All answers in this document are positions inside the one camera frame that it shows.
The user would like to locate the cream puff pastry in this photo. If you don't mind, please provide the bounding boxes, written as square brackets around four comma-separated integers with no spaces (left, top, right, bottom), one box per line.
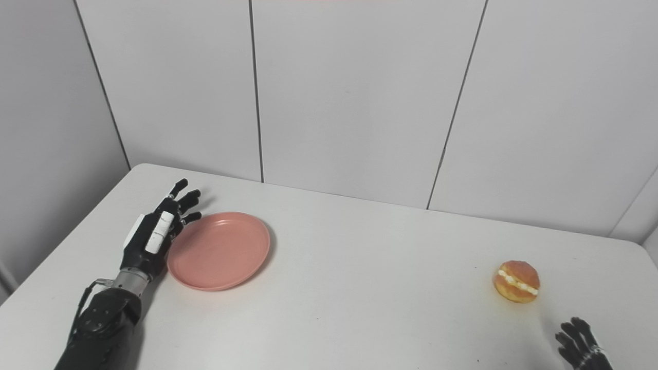
[493,260,541,304]

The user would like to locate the pink round plate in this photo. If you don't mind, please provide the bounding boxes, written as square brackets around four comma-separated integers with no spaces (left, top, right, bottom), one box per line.
[167,212,271,292]

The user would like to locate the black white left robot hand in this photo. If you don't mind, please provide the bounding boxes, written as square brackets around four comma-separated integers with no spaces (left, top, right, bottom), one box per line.
[120,178,203,282]

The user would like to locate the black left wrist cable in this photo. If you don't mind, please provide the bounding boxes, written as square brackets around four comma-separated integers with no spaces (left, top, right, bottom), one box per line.
[68,279,115,341]

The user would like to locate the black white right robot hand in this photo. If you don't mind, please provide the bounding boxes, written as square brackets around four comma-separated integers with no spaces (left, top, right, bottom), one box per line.
[555,317,612,370]

